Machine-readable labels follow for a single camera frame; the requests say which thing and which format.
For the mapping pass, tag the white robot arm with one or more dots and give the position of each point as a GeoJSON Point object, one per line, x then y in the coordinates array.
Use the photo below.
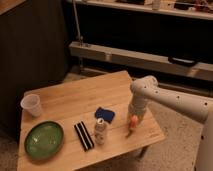
{"type": "Point", "coordinates": [196, 107]}

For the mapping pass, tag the wooden table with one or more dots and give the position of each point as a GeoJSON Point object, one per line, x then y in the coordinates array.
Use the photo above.
{"type": "Point", "coordinates": [72, 102]}

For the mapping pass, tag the small white bottle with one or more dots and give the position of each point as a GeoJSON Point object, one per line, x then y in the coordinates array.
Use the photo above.
{"type": "Point", "coordinates": [100, 131]}

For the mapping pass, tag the black white striped block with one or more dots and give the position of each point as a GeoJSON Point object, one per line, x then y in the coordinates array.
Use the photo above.
{"type": "Point", "coordinates": [84, 136]}

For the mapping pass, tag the blue cloth piece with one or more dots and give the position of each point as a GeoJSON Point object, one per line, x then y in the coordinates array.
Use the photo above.
{"type": "Point", "coordinates": [105, 114]}

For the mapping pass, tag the green round plate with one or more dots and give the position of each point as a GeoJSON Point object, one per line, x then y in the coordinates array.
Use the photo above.
{"type": "Point", "coordinates": [44, 140]}

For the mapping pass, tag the metal shelf rack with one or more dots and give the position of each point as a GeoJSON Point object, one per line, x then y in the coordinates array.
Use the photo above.
{"type": "Point", "coordinates": [144, 36]}

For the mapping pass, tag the clear plastic cup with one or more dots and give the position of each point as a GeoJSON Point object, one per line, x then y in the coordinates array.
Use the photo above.
{"type": "Point", "coordinates": [32, 104]}

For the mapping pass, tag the orange handled tool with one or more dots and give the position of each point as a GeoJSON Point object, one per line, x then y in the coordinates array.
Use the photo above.
{"type": "Point", "coordinates": [132, 124]}

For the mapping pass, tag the black handle on shelf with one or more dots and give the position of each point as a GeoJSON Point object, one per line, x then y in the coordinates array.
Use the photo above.
{"type": "Point", "coordinates": [182, 62]}

